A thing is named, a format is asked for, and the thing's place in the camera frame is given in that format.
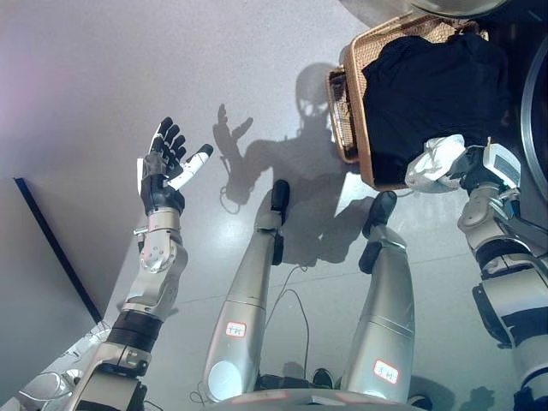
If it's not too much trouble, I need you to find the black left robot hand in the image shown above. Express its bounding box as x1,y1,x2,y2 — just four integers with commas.
136,117,214,217

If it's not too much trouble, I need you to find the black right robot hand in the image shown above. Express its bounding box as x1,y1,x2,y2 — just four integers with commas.
458,143,523,194

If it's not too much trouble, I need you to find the white garment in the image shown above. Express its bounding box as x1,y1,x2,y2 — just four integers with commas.
404,134,468,192

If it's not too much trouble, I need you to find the washing machine drum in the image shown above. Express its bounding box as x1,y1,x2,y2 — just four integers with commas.
483,0,548,189

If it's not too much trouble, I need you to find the tan wicker laundry basket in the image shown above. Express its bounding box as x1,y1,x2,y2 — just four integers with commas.
325,12,490,192

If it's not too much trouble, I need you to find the round washing machine door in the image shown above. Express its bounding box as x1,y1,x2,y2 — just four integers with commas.
408,0,510,19

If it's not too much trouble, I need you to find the black garment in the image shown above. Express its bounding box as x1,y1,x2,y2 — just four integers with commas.
361,33,513,185

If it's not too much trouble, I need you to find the black baseboard strip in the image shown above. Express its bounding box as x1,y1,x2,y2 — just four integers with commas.
12,176,104,323

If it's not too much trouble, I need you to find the silver left robot leg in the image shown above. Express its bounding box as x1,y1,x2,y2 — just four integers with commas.
201,179,293,406

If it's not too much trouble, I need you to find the silver robot leg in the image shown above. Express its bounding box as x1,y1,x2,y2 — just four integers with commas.
201,179,293,406
340,190,417,406

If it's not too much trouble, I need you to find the silver right robot leg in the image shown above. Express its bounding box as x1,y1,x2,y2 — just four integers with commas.
340,190,417,406

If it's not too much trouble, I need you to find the grey robot torso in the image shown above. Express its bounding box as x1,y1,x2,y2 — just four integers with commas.
213,387,412,411

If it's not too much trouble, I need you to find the thin grey floor cable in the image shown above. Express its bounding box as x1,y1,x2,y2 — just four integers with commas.
264,264,312,378

